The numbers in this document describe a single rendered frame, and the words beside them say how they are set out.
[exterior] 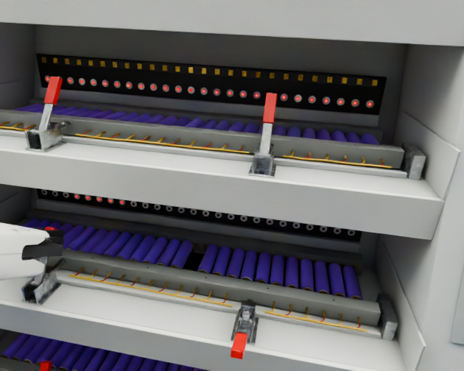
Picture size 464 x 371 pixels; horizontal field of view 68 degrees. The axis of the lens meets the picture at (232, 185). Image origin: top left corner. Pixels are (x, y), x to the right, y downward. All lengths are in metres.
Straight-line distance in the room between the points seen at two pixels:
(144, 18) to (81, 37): 0.28
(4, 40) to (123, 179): 0.35
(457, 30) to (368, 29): 0.08
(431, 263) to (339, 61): 0.32
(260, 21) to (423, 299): 0.33
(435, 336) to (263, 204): 0.22
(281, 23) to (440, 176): 0.22
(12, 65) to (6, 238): 0.37
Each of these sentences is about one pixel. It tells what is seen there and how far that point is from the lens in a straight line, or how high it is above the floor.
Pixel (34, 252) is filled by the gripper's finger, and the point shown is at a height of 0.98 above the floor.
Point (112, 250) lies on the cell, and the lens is 0.54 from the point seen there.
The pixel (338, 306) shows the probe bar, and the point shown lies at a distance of 0.46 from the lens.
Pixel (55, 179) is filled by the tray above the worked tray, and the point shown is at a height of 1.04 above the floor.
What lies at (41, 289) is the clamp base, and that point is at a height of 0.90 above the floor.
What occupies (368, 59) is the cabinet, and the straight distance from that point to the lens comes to 0.58.
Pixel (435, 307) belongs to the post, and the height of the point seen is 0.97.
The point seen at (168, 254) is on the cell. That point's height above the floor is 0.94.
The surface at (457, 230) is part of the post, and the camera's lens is 0.40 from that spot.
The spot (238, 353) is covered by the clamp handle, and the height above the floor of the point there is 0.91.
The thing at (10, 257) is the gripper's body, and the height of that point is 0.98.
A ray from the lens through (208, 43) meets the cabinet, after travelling 0.59.
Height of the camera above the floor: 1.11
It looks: 7 degrees down
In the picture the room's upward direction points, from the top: 6 degrees clockwise
